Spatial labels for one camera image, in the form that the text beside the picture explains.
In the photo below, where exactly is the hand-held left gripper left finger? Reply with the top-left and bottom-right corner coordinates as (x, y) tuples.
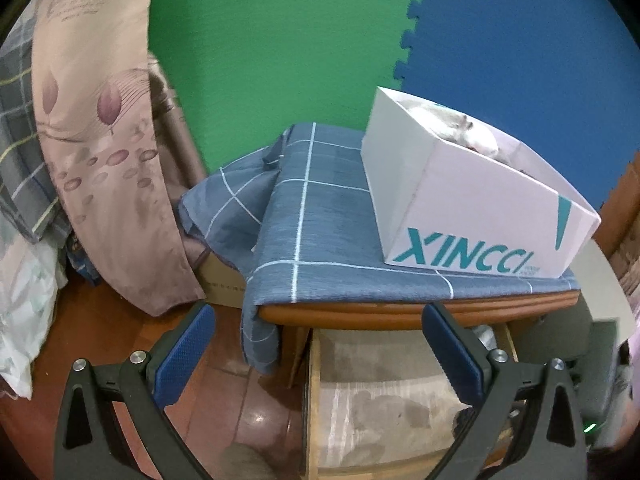
(52, 302), (217, 480)

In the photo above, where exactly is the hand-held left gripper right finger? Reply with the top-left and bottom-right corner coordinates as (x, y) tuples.
(421, 302), (587, 480)

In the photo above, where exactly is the wooden drawer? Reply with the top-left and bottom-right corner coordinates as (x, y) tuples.
(300, 325), (518, 480)

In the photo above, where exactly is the white shoe box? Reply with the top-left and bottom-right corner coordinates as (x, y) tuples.
(361, 86), (601, 278)

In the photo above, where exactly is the white item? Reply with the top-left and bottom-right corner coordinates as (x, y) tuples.
(400, 99), (473, 137)

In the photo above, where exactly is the cardboard box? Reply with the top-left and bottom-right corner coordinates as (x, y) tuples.
(192, 250), (248, 311)

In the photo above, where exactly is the wooden nightstand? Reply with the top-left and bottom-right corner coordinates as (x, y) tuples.
(257, 287), (581, 391)

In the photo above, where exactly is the blue checked cloth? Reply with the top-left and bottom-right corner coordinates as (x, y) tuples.
(179, 122), (581, 376)

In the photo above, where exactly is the floral beige pillow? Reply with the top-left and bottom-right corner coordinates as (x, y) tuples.
(30, 0), (208, 317)

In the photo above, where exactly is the brown cloth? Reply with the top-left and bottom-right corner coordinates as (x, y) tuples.
(147, 55), (211, 271)

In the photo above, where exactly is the plaid grey bedding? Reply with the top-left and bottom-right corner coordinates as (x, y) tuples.
(0, 15), (76, 243)

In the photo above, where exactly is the blue foam mat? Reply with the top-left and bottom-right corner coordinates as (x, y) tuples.
(395, 0), (640, 211)

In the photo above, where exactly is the green foam mat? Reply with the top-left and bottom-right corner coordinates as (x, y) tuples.
(147, 0), (433, 173)

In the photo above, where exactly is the wooden door frame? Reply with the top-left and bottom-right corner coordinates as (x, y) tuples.
(597, 150), (640, 261)

